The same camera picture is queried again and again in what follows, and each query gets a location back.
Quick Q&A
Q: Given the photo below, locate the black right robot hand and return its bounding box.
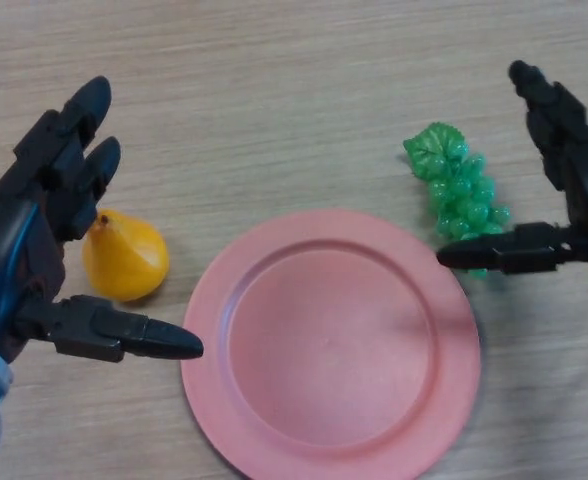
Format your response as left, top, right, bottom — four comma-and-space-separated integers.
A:
436, 59, 588, 276

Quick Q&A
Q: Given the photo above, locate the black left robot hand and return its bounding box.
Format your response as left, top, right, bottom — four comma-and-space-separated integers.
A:
0, 74, 205, 365

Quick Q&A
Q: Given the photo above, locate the green grapes bunch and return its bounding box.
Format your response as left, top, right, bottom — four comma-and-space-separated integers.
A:
402, 122, 513, 281

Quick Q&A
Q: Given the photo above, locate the pink round plate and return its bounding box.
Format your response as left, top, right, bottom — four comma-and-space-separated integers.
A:
181, 208, 481, 480

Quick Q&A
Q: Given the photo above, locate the yellow pear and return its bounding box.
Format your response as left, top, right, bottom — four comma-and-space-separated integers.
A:
82, 209, 170, 303

